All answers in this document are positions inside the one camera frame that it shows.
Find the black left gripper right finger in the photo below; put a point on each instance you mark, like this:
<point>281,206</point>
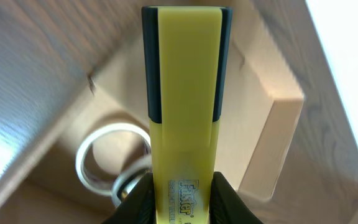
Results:
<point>225,206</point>

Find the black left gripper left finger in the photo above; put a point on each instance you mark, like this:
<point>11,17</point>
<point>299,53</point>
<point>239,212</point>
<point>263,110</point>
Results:
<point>139,205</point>

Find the clear tape roll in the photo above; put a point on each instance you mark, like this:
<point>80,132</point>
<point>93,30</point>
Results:
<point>128,179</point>

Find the white tape roll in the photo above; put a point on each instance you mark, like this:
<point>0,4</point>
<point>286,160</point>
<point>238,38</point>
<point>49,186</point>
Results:
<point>89,180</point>

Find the yellow highlighter marker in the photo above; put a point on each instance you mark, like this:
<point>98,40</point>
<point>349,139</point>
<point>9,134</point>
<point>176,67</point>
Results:
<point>185,50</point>

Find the open brown cardboard box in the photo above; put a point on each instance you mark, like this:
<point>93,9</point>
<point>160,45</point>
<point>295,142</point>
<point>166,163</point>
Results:
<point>68,68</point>

